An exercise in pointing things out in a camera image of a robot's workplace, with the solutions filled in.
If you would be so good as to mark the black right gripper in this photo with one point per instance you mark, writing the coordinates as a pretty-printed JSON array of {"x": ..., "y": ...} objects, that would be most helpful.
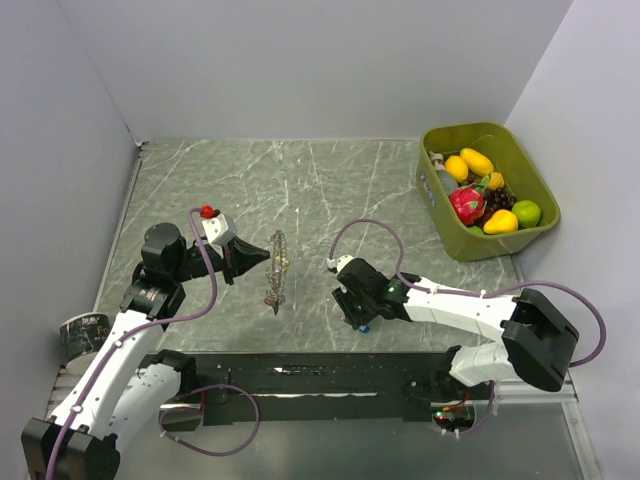
[{"x": 343, "y": 298}]

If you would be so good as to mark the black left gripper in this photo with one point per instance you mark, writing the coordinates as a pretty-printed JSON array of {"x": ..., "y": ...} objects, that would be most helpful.
[{"x": 238, "y": 257}]

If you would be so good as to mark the round metal key organizer disc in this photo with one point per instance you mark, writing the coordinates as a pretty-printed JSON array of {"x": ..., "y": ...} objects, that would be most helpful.
[{"x": 279, "y": 264}]

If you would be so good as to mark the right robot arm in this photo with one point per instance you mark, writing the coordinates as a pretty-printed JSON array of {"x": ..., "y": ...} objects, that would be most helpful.
[{"x": 527, "y": 337}]

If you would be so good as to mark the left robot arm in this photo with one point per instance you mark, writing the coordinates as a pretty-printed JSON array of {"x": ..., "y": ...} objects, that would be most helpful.
[{"x": 88, "y": 432}]

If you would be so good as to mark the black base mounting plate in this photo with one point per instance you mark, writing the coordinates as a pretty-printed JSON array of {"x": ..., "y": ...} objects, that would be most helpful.
[{"x": 241, "y": 387}]

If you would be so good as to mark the red dragon fruit toy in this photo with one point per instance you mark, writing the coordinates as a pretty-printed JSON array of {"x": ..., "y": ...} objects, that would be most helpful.
[{"x": 468, "y": 203}]

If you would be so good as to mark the grey bottle in bin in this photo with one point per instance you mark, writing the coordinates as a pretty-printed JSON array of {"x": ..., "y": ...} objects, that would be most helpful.
[{"x": 447, "y": 181}]

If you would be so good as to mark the yellow mango toy lower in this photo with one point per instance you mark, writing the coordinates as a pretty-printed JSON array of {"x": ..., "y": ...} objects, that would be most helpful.
[{"x": 501, "y": 222}]

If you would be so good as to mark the yellow mango toy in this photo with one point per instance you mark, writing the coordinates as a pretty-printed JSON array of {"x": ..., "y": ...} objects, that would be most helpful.
[
  {"x": 501, "y": 222},
  {"x": 477, "y": 163}
]

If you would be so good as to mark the yellow lemon toy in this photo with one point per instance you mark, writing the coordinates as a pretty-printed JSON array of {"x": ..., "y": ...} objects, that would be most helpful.
[{"x": 456, "y": 166}]

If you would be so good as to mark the dark purple grapes toy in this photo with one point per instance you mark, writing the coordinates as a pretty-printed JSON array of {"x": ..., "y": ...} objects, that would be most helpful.
[{"x": 498, "y": 199}]

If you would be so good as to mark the yellow mango toy upper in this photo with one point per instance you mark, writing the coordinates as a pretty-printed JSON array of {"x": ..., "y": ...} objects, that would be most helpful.
[{"x": 477, "y": 163}]

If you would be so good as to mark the black tape roll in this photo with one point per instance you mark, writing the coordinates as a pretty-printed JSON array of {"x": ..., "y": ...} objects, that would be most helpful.
[{"x": 81, "y": 339}]

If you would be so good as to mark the green lime toy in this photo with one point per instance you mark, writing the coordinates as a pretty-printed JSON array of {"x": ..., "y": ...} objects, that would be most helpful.
[{"x": 528, "y": 213}]

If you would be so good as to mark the olive green plastic bin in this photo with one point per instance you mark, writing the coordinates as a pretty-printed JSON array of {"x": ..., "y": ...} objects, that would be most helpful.
[{"x": 513, "y": 171}]

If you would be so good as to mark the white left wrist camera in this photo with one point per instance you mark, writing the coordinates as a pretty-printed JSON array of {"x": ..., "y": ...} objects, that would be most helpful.
[{"x": 219, "y": 230}]

